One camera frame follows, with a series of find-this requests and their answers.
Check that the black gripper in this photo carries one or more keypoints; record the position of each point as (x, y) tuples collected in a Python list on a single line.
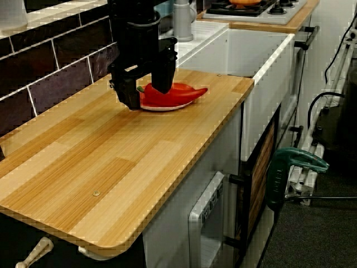
[(139, 47)]

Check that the red toy pepper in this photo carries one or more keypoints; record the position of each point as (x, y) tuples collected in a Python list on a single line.
[(178, 96)]

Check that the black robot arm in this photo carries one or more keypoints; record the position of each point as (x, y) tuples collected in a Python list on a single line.
[(131, 11)]

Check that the red round plate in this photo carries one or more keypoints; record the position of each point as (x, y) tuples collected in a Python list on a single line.
[(182, 86)]

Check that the white toy faucet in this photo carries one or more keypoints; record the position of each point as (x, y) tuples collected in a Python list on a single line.
[(182, 25)]

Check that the dark tiled backsplash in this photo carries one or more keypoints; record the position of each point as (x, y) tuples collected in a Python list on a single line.
[(55, 69)]

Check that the cream shelf board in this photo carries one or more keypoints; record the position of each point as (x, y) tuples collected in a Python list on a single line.
[(55, 14)]

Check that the white toy sink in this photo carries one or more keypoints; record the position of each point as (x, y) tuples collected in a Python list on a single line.
[(265, 92)]

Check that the toy stove top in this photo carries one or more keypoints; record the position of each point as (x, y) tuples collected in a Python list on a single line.
[(251, 18)]

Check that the orange pot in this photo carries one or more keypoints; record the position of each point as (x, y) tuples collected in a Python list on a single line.
[(245, 1)]

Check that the white kitchen cabinet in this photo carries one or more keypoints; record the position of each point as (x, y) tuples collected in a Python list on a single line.
[(173, 223)]

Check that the wood panel cabinet door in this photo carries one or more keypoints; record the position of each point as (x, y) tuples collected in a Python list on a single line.
[(262, 167)]

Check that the white plastic container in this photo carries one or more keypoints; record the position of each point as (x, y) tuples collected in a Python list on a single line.
[(12, 12)]

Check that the grey dispenser panel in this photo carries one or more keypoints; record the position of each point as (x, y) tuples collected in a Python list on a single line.
[(206, 237)]

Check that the aluminium rail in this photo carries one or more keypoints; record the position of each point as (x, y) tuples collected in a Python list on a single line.
[(304, 181)]

